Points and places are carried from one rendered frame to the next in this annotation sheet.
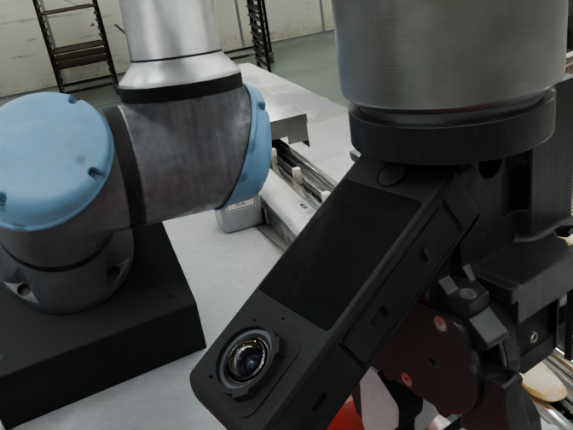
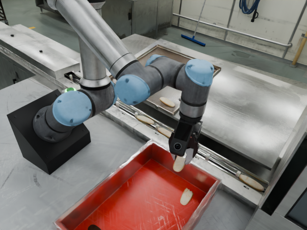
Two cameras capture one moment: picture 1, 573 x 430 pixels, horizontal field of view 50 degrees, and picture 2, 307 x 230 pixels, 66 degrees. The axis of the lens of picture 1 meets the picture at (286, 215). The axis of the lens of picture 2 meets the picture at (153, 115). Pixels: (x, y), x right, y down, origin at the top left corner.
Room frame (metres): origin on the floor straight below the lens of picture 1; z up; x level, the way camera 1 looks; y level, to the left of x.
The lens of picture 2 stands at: (-0.17, 0.37, 1.60)
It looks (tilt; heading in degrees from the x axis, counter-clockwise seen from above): 37 degrees down; 322
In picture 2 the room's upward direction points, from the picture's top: 5 degrees clockwise
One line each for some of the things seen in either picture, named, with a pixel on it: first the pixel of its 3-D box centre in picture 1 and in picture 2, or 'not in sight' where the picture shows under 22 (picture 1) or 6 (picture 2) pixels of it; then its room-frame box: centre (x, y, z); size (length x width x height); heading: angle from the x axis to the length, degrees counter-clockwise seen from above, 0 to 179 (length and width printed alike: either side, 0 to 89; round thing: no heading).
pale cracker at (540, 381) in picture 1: (522, 365); (166, 132); (0.46, -0.20, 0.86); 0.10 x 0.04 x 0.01; 16
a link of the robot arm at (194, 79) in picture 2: not in sight; (196, 81); (0.22, -0.06, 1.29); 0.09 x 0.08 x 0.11; 20
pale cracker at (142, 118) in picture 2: not in sight; (145, 119); (0.59, -0.17, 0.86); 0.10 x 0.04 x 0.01; 26
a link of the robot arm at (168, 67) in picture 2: not in sight; (162, 72); (0.30, -0.01, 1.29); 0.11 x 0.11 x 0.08; 20
